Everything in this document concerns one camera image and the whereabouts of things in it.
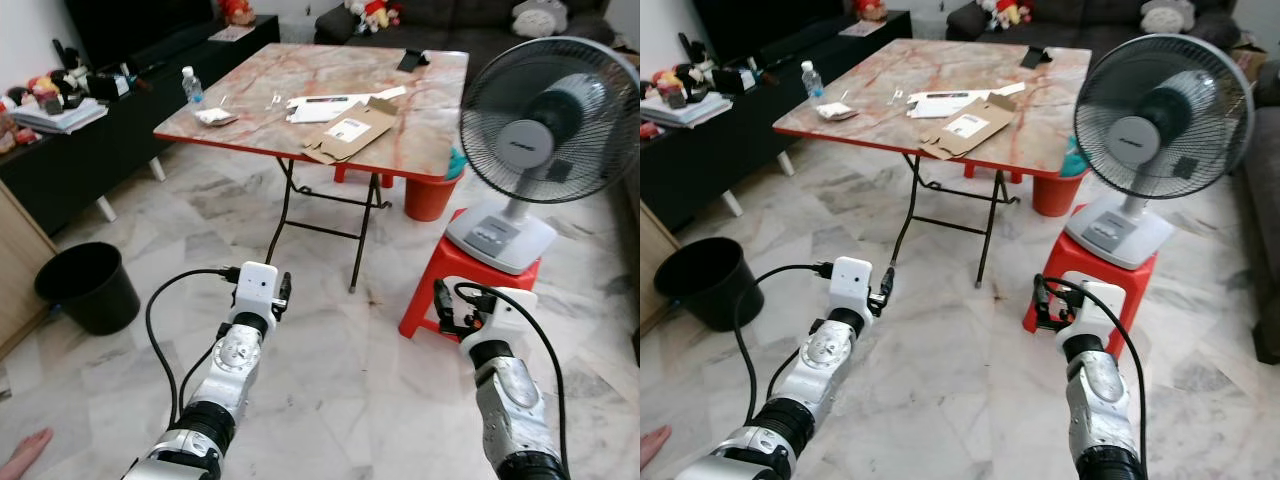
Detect black rubbish bin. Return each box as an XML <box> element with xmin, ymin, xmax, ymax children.
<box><xmin>653</xmin><ymin>237</ymin><xmax>754</xmax><ymax>334</ymax></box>
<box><xmin>34</xmin><ymin>241</ymin><xmax>142</xmax><ymax>337</ymax></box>

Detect red plastic stool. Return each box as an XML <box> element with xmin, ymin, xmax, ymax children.
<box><xmin>398</xmin><ymin>207</ymin><xmax>542</xmax><ymax>342</ymax></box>
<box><xmin>1021</xmin><ymin>204</ymin><xmax>1159</xmax><ymax>357</ymax></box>

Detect red plastic bucket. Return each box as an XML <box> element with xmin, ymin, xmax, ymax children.
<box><xmin>1031</xmin><ymin>168</ymin><xmax>1087</xmax><ymax>219</ymax></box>
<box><xmin>403</xmin><ymin>168</ymin><xmax>464</xmax><ymax>223</ymax></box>

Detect brown cardboard envelope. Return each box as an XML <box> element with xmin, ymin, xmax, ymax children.
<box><xmin>301</xmin><ymin>96</ymin><xmax>400</xmax><ymax>165</ymax></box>
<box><xmin>917</xmin><ymin>92</ymin><xmax>1017</xmax><ymax>160</ymax></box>

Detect grey electric table fan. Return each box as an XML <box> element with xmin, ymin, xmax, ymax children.
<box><xmin>1063</xmin><ymin>33</ymin><xmax>1257</xmax><ymax>272</ymax></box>
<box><xmin>445</xmin><ymin>37</ymin><xmax>641</xmax><ymax>277</ymax></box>

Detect white paper envelope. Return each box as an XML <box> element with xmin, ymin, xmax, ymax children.
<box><xmin>906</xmin><ymin>81</ymin><xmax>1029</xmax><ymax>120</ymax></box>
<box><xmin>286</xmin><ymin>86</ymin><xmax>409</xmax><ymax>125</ymax></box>

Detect dark armchair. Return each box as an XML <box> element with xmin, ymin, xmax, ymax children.
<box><xmin>1238</xmin><ymin>88</ymin><xmax>1280</xmax><ymax>367</ymax></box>

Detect black low console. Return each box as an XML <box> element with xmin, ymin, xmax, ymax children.
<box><xmin>640</xmin><ymin>10</ymin><xmax>914</xmax><ymax>234</ymax></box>
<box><xmin>0</xmin><ymin>14</ymin><xmax>282</xmax><ymax>237</ymax></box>

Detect person's bare foot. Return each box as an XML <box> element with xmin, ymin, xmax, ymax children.
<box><xmin>640</xmin><ymin>424</ymin><xmax>674</xmax><ymax>472</ymax></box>
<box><xmin>0</xmin><ymin>427</ymin><xmax>54</xmax><ymax>480</ymax></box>

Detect marble pattern folding table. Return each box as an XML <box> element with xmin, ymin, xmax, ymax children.
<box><xmin>153</xmin><ymin>42</ymin><xmax>471</xmax><ymax>294</ymax></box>
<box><xmin>773</xmin><ymin>38</ymin><xmax>1094</xmax><ymax>291</ymax></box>

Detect black square box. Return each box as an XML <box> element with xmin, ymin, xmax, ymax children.
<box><xmin>87</xmin><ymin>71</ymin><xmax>132</xmax><ymax>102</ymax></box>
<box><xmin>714</xmin><ymin>66</ymin><xmax>759</xmax><ymax>97</ymax></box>

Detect stack of white papers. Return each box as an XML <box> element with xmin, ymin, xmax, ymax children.
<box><xmin>9</xmin><ymin>97</ymin><xmax>109</xmax><ymax>135</ymax></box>
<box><xmin>641</xmin><ymin>91</ymin><xmax>730</xmax><ymax>129</ymax></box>

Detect dark grey sofa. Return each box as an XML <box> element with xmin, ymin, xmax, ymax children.
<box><xmin>944</xmin><ymin>0</ymin><xmax>1243</xmax><ymax>58</ymax></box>
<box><xmin>314</xmin><ymin>0</ymin><xmax>613</xmax><ymax>63</ymax></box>

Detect red white plush doll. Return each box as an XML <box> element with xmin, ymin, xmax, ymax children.
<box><xmin>977</xmin><ymin>0</ymin><xmax>1032</xmax><ymax>31</ymax></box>
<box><xmin>345</xmin><ymin>0</ymin><xmax>403</xmax><ymax>33</ymax></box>

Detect orange round plush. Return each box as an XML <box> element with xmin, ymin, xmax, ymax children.
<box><xmin>29</xmin><ymin>75</ymin><xmax>64</xmax><ymax>112</ymax></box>
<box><xmin>652</xmin><ymin>69</ymin><xmax>692</xmax><ymax>107</ymax></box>

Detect black television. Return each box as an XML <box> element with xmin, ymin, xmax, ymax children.
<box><xmin>692</xmin><ymin>0</ymin><xmax>847</xmax><ymax>64</ymax></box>
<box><xmin>64</xmin><ymin>0</ymin><xmax>217</xmax><ymax>67</ymax></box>

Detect grey round plush toy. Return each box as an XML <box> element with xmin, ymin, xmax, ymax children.
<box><xmin>511</xmin><ymin>0</ymin><xmax>570</xmax><ymax>39</ymax></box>
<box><xmin>1139</xmin><ymin>0</ymin><xmax>1197</xmax><ymax>35</ymax></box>

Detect white holder with black remotes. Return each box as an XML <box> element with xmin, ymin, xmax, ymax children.
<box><xmin>676</xmin><ymin>31</ymin><xmax>714</xmax><ymax>91</ymax></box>
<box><xmin>50</xmin><ymin>38</ymin><xmax>91</xmax><ymax>97</ymax></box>

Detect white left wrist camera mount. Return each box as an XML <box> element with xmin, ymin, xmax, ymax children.
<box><xmin>234</xmin><ymin>262</ymin><xmax>280</xmax><ymax>319</ymax></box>
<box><xmin>829</xmin><ymin>257</ymin><xmax>875</xmax><ymax>316</ymax></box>

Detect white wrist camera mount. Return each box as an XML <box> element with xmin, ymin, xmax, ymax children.
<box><xmin>829</xmin><ymin>257</ymin><xmax>875</xmax><ymax>316</ymax></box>
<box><xmin>234</xmin><ymin>262</ymin><xmax>280</xmax><ymax>319</ymax></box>
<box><xmin>480</xmin><ymin>287</ymin><xmax>540</xmax><ymax>347</ymax></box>
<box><xmin>1055</xmin><ymin>283</ymin><xmax>1124</xmax><ymax>351</ymax></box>

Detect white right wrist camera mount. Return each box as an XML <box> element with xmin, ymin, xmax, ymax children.
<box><xmin>1055</xmin><ymin>283</ymin><xmax>1124</xmax><ymax>351</ymax></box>
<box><xmin>480</xmin><ymin>287</ymin><xmax>540</xmax><ymax>347</ymax></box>

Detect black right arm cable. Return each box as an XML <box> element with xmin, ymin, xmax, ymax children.
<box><xmin>1044</xmin><ymin>275</ymin><xmax>1149</xmax><ymax>471</ymax></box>
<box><xmin>454</xmin><ymin>282</ymin><xmax>570</xmax><ymax>473</ymax></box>

